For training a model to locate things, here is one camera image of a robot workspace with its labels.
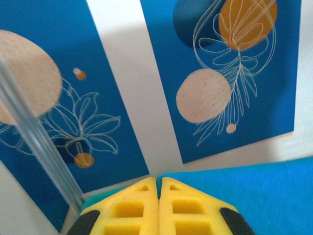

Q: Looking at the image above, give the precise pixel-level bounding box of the blue poster with beige circle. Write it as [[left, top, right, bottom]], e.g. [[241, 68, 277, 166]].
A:
[[139, 0, 302, 165]]

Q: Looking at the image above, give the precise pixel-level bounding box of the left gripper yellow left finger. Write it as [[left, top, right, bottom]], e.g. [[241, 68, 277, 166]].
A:
[[66, 176, 160, 235]]

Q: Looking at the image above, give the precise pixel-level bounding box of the blue poster with flower drawing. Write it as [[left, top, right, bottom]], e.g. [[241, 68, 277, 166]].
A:
[[0, 0, 150, 233]]

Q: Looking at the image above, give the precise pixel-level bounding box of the aluminium frame post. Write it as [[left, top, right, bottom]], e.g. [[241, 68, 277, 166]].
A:
[[0, 55, 85, 216]]

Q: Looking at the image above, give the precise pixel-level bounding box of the blue t-shirt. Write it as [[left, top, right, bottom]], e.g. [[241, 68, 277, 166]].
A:
[[156, 156, 313, 235]]

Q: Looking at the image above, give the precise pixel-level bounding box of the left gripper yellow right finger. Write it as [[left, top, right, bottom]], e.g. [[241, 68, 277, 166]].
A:
[[159, 176, 255, 235]]

